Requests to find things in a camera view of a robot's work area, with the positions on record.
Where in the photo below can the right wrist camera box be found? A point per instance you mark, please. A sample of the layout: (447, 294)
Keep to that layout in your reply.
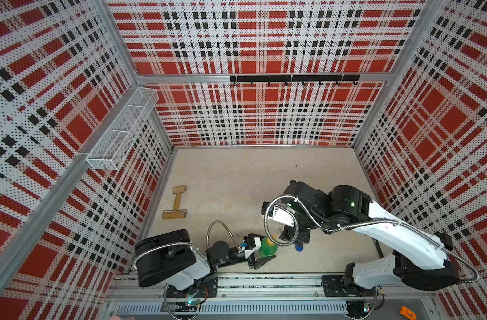
(278, 214)

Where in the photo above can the wooden double roller tool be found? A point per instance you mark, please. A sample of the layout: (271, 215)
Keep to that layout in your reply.
(176, 212)

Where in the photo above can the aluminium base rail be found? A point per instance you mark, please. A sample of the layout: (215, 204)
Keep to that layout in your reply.
(269, 295)

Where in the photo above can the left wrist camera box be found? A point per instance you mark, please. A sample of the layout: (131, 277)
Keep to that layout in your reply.
(250, 245)

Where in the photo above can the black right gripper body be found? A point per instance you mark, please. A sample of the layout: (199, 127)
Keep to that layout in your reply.
(305, 226)

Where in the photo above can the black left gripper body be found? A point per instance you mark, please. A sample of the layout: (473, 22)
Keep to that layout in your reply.
(251, 260)

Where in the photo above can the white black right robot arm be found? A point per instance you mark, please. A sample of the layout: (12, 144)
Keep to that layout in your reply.
(346, 204)

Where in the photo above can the orange tool on floor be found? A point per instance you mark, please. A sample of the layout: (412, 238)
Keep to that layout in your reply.
(407, 313)

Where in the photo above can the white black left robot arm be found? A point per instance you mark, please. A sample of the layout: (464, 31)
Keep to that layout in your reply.
(171, 258)

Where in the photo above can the black marker pen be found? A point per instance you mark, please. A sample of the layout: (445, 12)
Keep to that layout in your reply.
(378, 248)

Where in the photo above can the white wire mesh shelf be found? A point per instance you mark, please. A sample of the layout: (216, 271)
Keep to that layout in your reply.
(132, 112)

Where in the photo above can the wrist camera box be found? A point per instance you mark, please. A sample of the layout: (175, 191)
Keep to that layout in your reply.
(278, 214)
(250, 245)

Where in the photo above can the black wall hook rail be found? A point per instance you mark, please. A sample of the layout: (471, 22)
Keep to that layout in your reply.
(333, 78)

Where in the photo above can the green plastic soda bottle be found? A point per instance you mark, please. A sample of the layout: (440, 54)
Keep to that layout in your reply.
(268, 248)

